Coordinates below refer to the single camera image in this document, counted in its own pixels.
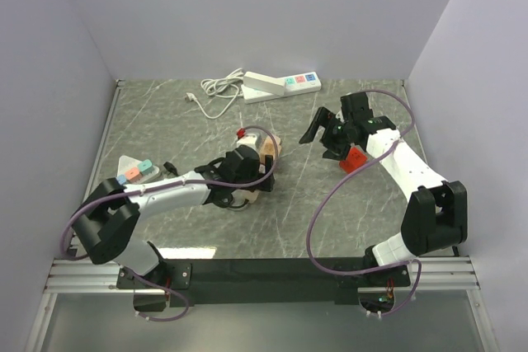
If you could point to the wooden power strip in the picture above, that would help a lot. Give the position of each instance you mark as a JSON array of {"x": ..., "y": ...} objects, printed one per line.
[{"x": 255, "y": 171}]

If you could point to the wooden cube plug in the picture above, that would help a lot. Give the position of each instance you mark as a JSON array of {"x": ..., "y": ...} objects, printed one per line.
[{"x": 270, "y": 147}]

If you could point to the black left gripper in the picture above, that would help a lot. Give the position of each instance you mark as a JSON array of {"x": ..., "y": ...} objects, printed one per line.
[{"x": 266, "y": 186}]

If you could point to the white multicolour power strip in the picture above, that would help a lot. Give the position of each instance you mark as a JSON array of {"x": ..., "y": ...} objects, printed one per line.
[{"x": 294, "y": 85}]

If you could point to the blue plug adapter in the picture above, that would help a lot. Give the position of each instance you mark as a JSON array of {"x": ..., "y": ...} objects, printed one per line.
[{"x": 121, "y": 179}]

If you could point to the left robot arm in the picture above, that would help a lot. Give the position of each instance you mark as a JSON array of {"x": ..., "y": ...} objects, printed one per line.
[{"x": 108, "y": 217}]

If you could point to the teal plug adapter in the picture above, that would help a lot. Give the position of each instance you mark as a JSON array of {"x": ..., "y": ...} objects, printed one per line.
[{"x": 145, "y": 167}]

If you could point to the white fruit print plug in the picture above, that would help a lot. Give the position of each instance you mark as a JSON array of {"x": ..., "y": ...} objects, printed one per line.
[{"x": 254, "y": 141}]

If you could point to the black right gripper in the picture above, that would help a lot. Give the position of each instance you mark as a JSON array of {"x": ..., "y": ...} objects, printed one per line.
[{"x": 335, "y": 152}]

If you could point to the red cube plug adapter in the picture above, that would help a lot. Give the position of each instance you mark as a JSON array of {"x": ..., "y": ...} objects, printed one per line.
[{"x": 353, "y": 161}]

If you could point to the white triangular strip base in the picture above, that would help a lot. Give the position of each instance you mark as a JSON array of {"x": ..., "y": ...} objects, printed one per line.
[{"x": 126, "y": 162}]

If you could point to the salmon plug adapter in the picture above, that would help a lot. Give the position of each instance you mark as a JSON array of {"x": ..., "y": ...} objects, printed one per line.
[{"x": 132, "y": 175}]

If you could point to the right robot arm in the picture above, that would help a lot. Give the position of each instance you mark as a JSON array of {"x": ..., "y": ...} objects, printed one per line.
[{"x": 436, "y": 216}]

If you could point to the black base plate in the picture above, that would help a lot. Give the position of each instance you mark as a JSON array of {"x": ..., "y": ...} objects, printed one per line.
[{"x": 286, "y": 280}]

